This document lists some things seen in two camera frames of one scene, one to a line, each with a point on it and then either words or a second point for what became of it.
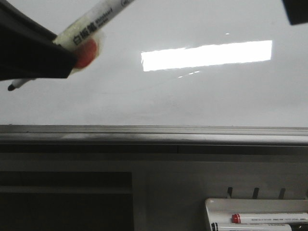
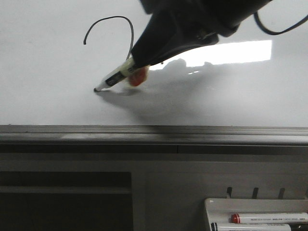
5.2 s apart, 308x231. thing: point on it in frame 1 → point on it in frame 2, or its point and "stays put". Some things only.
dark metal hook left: [230, 191] stays put
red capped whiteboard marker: [288, 217] stays put
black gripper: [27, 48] → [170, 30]
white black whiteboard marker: [84, 39] → [124, 71]
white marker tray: [220, 210] stays put
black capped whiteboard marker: [224, 226] stays put
